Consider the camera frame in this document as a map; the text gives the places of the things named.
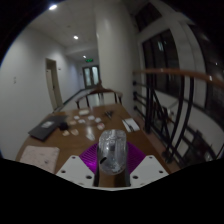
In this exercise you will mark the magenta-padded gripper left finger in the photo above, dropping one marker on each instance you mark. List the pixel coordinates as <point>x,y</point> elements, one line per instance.
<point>75,170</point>

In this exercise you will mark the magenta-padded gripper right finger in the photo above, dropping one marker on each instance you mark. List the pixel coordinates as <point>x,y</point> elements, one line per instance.
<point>148,170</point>

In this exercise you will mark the translucent silver computer mouse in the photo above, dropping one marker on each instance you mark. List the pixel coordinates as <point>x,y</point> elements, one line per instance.
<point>112,151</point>

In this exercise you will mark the small white paper piece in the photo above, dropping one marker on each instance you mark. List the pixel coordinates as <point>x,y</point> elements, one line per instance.
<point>66,133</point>
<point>74,132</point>
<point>90,137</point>
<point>101,126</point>

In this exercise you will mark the small black object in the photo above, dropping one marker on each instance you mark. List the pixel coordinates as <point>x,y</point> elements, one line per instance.
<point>63,126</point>

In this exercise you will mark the white notebook with pen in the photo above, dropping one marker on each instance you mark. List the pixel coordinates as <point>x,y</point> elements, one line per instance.
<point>131,124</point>

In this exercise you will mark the dark closed laptop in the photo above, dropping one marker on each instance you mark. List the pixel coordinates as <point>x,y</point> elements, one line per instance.
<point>45,128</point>

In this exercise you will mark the flat white box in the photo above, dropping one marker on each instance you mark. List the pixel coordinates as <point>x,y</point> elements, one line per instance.
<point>84,112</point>

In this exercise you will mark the black railing with wooden handrail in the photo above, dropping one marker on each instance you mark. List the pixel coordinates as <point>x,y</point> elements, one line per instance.
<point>166,110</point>

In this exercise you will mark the wooden armchair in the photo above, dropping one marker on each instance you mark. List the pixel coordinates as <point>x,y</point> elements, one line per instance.
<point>99,90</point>

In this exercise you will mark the open white door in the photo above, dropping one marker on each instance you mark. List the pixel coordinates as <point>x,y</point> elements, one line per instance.
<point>53,83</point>

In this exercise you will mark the glazed double door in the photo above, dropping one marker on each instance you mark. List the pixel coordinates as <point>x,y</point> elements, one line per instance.
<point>91,76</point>

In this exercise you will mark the dark framed window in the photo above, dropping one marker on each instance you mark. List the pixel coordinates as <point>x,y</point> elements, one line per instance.
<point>163,63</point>

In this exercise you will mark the green exit sign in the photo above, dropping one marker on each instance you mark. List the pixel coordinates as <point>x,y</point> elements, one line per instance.
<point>89,60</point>

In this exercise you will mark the ceiling lights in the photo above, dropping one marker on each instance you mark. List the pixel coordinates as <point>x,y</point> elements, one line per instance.
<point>76,37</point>

